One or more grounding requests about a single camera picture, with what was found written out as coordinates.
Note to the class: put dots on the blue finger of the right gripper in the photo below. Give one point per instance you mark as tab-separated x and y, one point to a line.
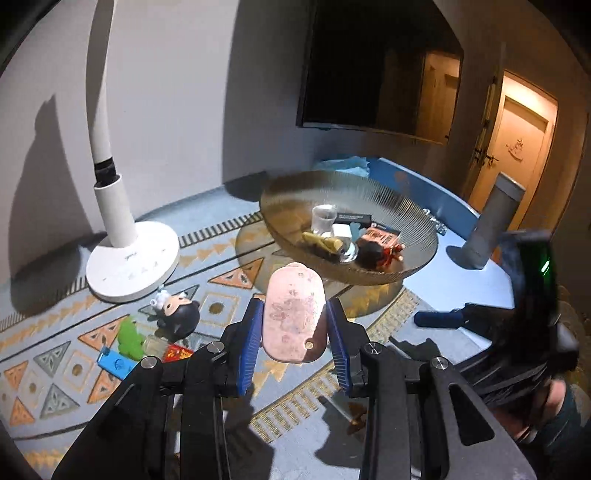
435	319

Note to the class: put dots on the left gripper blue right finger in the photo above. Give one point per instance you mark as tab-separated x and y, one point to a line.
345	351

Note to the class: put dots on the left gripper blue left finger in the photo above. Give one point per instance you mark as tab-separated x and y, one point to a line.
249	334

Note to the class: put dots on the small red packet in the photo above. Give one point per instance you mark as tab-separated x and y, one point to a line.
175	352

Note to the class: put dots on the black-haired figurine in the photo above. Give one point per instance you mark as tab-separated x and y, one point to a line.
176	315

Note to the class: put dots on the red figurine toy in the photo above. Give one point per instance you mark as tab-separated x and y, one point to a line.
373	256

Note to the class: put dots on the pink cartoon card box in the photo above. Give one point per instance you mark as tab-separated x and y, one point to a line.
385	238

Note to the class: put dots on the round clear lidded container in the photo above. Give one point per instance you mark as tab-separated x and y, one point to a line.
345	249

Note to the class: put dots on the black rectangular box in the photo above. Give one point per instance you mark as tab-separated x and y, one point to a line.
363	220

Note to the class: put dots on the green translucent toy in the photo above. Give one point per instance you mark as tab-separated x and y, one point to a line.
130	342

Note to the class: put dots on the blue toy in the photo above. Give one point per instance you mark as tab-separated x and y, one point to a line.
114	363

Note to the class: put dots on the clear plastic cup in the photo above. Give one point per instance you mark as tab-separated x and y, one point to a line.
322	218

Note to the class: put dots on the person's right hand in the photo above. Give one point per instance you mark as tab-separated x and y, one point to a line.
551	404

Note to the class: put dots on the silver foil packet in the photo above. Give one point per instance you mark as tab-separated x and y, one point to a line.
440	227

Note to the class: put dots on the amber ribbed glass bowl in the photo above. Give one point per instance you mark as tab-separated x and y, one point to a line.
348	228

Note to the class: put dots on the grey cylindrical speaker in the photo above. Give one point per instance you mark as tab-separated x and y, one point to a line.
499	210

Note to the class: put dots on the white desk lamp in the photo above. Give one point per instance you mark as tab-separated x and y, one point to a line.
135	257

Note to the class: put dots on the blue tissue pack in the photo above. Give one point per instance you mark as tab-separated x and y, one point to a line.
356	165

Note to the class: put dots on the patterned blue table mat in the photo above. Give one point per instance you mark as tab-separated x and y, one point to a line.
62	358

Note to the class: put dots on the wooden door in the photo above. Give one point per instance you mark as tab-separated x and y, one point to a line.
517	142

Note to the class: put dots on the black wall television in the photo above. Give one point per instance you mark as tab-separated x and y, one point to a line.
381	66

